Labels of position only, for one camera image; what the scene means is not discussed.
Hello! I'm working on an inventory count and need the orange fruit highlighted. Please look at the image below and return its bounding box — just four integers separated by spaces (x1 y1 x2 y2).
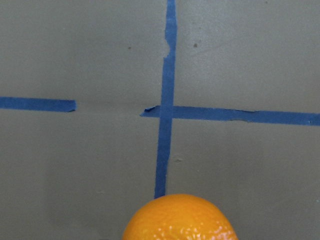
122 194 238 240

